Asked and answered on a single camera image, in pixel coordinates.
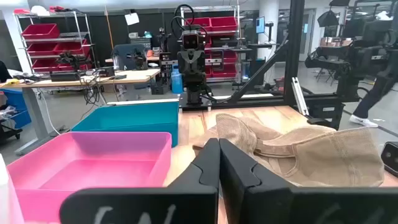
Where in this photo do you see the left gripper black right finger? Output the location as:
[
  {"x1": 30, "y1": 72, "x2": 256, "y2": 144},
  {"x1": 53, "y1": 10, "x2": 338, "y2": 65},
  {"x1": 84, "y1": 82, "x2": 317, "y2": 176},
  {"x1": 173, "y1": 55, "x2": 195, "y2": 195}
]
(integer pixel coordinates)
[{"x1": 219, "y1": 138, "x2": 398, "y2": 224}]

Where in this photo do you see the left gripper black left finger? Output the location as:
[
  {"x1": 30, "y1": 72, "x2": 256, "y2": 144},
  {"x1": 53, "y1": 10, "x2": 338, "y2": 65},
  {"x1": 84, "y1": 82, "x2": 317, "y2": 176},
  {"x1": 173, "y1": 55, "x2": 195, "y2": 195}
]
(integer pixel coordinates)
[{"x1": 58, "y1": 138, "x2": 221, "y2": 224}]

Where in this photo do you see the beige cap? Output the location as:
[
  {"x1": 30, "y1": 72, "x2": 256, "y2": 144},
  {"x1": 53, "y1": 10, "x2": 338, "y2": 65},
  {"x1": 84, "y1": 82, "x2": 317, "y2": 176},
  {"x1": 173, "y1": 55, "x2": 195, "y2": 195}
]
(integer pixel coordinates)
[{"x1": 192, "y1": 113, "x2": 386, "y2": 188}]

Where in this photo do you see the blue cylindrical container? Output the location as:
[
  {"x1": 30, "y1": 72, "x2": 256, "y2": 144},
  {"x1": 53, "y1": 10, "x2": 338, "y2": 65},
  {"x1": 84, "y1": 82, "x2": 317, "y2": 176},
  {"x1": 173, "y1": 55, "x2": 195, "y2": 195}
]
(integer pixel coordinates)
[{"x1": 170, "y1": 64, "x2": 184, "y2": 95}]

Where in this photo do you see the wooden desk with grey legs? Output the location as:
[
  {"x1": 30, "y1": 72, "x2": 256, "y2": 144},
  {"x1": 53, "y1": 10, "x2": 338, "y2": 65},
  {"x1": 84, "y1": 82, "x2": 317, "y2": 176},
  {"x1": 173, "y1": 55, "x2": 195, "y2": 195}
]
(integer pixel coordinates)
[{"x1": 0, "y1": 68, "x2": 161, "y2": 156}]

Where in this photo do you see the dark office chair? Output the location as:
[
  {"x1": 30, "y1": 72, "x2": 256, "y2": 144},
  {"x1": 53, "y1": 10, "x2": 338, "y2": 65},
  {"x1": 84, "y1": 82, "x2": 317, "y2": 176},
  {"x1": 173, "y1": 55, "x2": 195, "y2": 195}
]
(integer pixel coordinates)
[{"x1": 111, "y1": 43, "x2": 150, "y2": 94}]

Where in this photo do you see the black computer cart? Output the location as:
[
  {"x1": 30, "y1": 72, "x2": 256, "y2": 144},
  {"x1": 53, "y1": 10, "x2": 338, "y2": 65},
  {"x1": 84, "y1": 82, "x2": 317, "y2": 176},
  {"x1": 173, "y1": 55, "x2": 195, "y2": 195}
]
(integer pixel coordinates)
[{"x1": 245, "y1": 42, "x2": 279, "y2": 80}]

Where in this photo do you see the teal plastic bin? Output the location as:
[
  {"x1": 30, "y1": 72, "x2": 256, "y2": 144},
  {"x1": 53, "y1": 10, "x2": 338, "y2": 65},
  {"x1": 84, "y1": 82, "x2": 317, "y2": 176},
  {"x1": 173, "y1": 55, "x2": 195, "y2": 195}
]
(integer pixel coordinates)
[{"x1": 70, "y1": 101, "x2": 180, "y2": 147}]

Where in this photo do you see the white paper sheet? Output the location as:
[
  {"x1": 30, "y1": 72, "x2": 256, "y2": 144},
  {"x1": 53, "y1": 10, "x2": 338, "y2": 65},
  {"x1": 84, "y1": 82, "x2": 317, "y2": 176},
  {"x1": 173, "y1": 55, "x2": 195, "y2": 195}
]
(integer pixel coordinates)
[{"x1": 124, "y1": 12, "x2": 140, "y2": 26}]

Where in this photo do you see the pink plastic bin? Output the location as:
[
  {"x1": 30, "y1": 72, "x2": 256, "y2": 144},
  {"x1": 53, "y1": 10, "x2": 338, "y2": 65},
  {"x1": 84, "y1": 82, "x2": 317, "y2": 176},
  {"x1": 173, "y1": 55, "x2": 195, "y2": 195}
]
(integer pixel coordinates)
[{"x1": 6, "y1": 131, "x2": 173, "y2": 223}]

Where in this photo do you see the lit computer monitor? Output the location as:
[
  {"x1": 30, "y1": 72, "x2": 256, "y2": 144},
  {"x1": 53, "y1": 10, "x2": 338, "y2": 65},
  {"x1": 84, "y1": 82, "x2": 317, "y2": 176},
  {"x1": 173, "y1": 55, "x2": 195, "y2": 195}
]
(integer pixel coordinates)
[{"x1": 255, "y1": 16, "x2": 266, "y2": 34}]

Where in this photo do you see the small black electronics box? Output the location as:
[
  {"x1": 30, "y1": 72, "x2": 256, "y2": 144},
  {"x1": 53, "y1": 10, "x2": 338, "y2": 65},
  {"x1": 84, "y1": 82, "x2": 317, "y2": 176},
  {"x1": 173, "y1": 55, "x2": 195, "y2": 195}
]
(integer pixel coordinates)
[{"x1": 99, "y1": 67, "x2": 116, "y2": 78}]

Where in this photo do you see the person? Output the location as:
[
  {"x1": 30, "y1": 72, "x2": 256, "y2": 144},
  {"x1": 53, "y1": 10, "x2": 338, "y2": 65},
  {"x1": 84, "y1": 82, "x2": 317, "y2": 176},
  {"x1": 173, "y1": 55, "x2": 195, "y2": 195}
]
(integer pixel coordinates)
[{"x1": 348, "y1": 74, "x2": 398, "y2": 128}]

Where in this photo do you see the black equipment rig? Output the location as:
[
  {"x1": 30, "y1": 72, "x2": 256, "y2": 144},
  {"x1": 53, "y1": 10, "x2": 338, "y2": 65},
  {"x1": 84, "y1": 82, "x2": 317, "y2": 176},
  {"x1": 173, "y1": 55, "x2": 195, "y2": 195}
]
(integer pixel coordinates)
[{"x1": 304, "y1": 18, "x2": 398, "y2": 103}]

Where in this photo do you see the blue storage crate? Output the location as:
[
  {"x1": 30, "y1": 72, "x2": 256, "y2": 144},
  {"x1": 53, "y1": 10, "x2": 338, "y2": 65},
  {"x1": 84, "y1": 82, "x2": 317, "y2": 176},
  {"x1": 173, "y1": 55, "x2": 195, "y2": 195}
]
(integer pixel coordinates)
[{"x1": 0, "y1": 88, "x2": 32, "y2": 130}]

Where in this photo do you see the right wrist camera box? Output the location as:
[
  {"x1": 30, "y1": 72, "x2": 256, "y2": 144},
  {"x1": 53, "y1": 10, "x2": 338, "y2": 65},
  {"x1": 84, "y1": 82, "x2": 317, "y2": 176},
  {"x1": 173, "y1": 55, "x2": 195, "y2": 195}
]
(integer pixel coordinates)
[{"x1": 182, "y1": 30, "x2": 206, "y2": 50}]

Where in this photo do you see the wire shelf with red bins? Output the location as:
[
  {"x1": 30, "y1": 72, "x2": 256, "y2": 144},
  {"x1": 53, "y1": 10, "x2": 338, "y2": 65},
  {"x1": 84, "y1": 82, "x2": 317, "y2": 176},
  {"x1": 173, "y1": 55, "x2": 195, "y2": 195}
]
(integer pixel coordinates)
[
  {"x1": 14, "y1": 11, "x2": 94, "y2": 74},
  {"x1": 180, "y1": 5, "x2": 242, "y2": 83}
]

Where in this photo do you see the black aluminium rig frame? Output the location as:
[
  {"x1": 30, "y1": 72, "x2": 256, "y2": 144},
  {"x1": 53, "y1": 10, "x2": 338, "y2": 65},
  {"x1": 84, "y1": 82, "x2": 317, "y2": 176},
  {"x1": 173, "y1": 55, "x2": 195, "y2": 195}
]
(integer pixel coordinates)
[{"x1": 180, "y1": 0, "x2": 346, "y2": 125}]

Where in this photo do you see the black table-level camera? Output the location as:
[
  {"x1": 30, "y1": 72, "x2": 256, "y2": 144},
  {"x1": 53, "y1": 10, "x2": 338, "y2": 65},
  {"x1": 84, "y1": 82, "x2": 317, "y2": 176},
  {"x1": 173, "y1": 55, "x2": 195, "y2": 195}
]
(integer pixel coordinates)
[{"x1": 381, "y1": 141, "x2": 398, "y2": 178}]

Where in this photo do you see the white cable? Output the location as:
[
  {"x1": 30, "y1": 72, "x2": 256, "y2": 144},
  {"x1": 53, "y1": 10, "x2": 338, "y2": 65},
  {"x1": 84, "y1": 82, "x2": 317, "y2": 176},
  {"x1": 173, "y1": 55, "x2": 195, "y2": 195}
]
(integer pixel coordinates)
[{"x1": 37, "y1": 88, "x2": 62, "y2": 136}]

